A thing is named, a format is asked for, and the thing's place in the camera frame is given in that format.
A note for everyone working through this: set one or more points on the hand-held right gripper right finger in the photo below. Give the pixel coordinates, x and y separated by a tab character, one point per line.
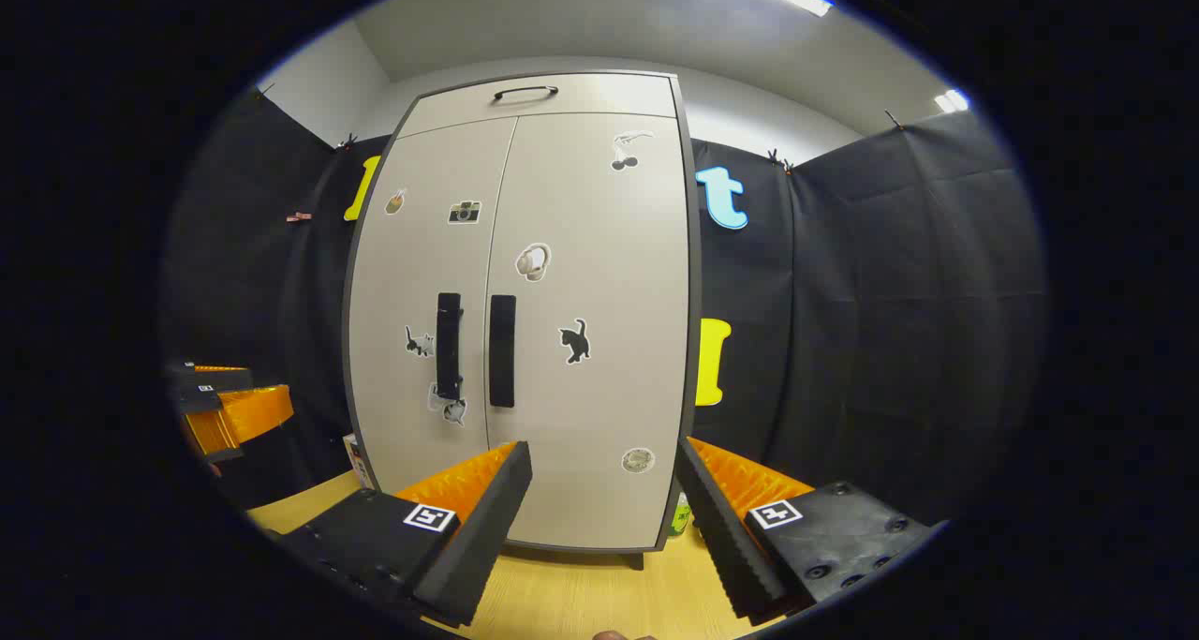
721	528

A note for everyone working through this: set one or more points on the black cloth clip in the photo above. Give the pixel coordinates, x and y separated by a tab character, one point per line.
347	141

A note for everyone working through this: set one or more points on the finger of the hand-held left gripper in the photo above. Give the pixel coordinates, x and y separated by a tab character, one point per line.
248	415
220	382

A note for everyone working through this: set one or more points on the beige camera-sticker cabinet door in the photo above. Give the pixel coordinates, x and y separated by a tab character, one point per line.
403	275

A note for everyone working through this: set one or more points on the beige double-door shoe cabinet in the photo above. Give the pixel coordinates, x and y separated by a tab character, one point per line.
599	96

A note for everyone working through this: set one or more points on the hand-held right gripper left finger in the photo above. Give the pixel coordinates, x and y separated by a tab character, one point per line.
482	528

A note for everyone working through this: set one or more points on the short ceiling light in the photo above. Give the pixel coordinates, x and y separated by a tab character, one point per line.
952	101

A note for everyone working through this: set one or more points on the printed cardboard box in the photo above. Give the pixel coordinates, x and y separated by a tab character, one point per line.
358	460

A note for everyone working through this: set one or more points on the green bottle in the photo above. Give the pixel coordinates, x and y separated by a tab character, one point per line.
680	518

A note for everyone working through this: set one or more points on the black backdrop cloth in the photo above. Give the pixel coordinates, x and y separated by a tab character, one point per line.
890	293

